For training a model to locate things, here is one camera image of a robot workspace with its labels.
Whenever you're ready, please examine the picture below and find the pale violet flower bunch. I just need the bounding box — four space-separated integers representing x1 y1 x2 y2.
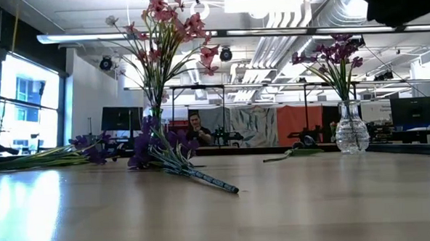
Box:
126 112 240 200
0 133 121 172

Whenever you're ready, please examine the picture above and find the green glass vase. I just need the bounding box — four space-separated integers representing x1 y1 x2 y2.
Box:
150 106 164 121

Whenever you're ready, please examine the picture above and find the black background monitor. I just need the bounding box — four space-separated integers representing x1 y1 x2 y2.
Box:
100 105 144 133
390 96 430 126

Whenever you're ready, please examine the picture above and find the loose green leaf stem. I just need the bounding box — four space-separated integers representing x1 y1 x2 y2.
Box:
262 146 325 163

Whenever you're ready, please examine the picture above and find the black ceiling spotlight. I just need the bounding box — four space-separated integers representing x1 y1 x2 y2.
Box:
99 56 114 72
219 46 233 62

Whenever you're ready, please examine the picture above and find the background black robot rig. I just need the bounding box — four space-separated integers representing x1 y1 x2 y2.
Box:
210 126 245 147

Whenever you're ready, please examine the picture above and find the pink artificial flower bunch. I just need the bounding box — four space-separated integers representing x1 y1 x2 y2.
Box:
142 0 223 113
121 19 171 114

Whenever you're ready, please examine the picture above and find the black aluminium table frame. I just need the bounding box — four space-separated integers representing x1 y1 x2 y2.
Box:
0 134 430 176

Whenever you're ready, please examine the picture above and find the blue table clamp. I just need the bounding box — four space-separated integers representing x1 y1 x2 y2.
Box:
291 134 316 150

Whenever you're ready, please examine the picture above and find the long overhead light bar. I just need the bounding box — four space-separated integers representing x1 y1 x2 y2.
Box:
36 17 430 49

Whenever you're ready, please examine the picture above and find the orange hanging cloth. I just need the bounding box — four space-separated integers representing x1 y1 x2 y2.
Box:
275 104 325 147

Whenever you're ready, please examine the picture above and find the magenta artificial flower bunch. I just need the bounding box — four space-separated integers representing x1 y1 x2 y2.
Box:
290 33 366 105

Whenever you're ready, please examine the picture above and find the clear glass vase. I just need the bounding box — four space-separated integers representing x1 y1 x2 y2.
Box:
333 99 371 156

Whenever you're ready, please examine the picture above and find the person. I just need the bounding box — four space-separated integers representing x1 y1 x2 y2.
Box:
184 111 214 148

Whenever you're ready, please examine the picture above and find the leaf print hanging cloth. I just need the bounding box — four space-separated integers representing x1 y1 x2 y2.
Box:
230 106 279 149

